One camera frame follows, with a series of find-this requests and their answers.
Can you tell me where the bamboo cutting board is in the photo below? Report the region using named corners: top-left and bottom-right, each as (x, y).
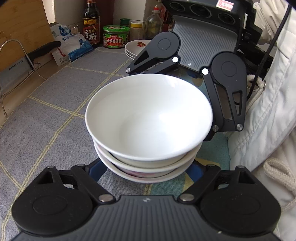
top-left (0, 0), bottom-right (55, 72)

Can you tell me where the green lid mushroom sauce jar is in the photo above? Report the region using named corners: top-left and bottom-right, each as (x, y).
top-left (103, 25), bottom-right (130, 49)

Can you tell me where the white plate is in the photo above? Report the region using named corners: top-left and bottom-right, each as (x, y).
top-left (125, 40), bottom-right (151, 55)
top-left (125, 50), bottom-right (137, 57)
top-left (126, 53), bottom-right (136, 60)

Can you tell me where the yellow lid spice jar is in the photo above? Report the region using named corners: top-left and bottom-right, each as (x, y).
top-left (129, 21), bottom-right (143, 41)

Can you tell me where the right gloved hand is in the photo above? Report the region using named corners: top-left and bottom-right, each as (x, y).
top-left (253, 1), bottom-right (285, 45)

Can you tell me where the plain white bowl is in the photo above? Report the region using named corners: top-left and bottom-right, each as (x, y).
top-left (93, 135), bottom-right (202, 168)

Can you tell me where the white plate back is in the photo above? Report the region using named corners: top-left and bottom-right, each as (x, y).
top-left (126, 53), bottom-right (136, 60)

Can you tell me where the grey checked table mat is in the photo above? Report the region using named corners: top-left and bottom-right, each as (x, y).
top-left (0, 47), bottom-right (232, 241)

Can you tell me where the white floral bowl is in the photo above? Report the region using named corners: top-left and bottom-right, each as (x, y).
top-left (85, 74), bottom-right (213, 161)
top-left (93, 143), bottom-right (202, 184)

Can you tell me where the wire cutting board stand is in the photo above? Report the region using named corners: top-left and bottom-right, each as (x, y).
top-left (1, 39), bottom-right (46, 118)

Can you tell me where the white jacket sleeve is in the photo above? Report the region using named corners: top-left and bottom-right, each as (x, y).
top-left (228, 1), bottom-right (295, 240)

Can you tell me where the dark vinegar bottle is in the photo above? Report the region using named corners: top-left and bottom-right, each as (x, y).
top-left (82, 0), bottom-right (100, 47)

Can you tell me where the white blue salt bag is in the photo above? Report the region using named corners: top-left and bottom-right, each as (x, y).
top-left (50, 24), bottom-right (93, 66)

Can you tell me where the kitchen knife black handle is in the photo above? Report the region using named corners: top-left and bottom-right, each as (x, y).
top-left (1, 41), bottom-right (61, 94)

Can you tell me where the green lid small jar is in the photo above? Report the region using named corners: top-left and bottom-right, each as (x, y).
top-left (120, 18), bottom-right (130, 27)

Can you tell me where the clear glass bottle red cap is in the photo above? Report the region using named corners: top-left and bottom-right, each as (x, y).
top-left (144, 7), bottom-right (163, 40)

